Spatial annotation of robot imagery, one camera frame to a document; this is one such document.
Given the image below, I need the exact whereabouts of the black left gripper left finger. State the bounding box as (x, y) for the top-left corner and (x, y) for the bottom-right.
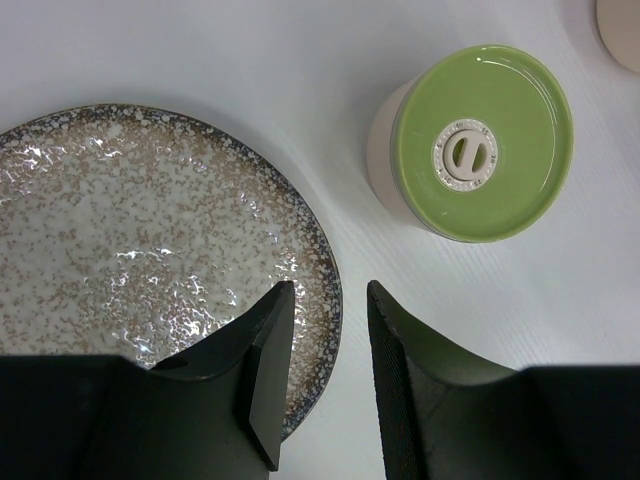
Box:
(1, 281), (295, 479)

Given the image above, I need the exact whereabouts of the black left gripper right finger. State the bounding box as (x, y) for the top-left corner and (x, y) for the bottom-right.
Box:
(367, 281), (639, 479)

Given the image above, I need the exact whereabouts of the green round lid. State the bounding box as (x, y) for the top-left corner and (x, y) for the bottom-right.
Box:
(390, 45), (574, 243)

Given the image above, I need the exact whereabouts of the speckled ceramic plate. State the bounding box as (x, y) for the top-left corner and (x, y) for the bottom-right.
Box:
(1, 104), (343, 435)

